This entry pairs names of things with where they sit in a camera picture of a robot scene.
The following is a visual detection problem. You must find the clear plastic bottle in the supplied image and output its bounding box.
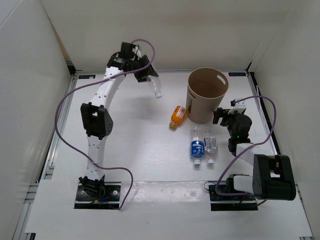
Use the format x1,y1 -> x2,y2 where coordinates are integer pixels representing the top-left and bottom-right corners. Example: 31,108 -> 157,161
147,76 -> 162,99

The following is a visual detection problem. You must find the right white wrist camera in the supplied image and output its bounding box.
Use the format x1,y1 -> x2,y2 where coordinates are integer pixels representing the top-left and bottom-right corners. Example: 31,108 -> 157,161
228,98 -> 247,115

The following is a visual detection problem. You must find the small clear labelled bottle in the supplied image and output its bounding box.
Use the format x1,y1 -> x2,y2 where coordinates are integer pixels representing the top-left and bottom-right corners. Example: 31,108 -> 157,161
204,131 -> 218,167

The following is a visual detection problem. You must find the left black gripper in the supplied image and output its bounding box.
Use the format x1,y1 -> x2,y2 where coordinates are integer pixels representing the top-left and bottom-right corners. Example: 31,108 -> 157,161
130,55 -> 159,84

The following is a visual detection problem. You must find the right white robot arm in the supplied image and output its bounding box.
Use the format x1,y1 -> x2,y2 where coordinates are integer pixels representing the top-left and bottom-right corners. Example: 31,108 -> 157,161
212,107 -> 297,201

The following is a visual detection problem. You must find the purple cable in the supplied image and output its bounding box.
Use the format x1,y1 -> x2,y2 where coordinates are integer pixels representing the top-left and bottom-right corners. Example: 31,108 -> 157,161
214,95 -> 279,207
54,38 -> 135,210

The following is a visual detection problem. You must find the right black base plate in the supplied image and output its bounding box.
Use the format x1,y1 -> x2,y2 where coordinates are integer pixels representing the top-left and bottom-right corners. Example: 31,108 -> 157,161
203,181 -> 258,212

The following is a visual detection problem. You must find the orange plastic bottle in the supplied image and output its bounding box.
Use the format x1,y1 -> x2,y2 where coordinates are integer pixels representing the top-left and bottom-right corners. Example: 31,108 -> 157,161
169,105 -> 187,130

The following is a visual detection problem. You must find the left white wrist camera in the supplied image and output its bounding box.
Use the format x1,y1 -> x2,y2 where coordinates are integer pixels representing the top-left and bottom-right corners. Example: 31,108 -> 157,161
134,44 -> 142,60

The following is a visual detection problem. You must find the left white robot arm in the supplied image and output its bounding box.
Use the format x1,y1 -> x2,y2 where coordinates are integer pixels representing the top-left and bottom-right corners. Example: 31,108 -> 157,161
79,41 -> 162,200

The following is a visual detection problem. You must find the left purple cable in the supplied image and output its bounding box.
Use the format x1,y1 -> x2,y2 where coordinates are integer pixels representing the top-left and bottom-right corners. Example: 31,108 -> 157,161
54,38 -> 135,210

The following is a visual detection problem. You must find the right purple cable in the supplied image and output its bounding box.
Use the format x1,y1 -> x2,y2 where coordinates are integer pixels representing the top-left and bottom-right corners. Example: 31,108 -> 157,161
214,95 -> 279,207

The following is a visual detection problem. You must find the brown cylindrical bin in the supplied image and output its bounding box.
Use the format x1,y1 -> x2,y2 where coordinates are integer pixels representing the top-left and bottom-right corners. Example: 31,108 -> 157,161
185,67 -> 229,124

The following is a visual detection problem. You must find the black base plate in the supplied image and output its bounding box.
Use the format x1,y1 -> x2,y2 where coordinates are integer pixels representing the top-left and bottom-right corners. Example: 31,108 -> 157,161
73,182 -> 121,210
203,181 -> 258,212

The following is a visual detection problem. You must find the blue label plastic bottle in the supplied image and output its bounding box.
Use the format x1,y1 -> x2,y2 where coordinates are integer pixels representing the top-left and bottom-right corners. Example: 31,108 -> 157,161
190,125 -> 205,168

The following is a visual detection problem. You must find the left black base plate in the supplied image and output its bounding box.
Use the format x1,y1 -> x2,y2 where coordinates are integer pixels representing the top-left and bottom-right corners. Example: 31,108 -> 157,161
73,182 -> 121,210

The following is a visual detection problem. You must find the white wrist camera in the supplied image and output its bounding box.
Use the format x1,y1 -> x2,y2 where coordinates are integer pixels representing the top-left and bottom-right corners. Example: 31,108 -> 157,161
134,44 -> 142,60
228,98 -> 247,115

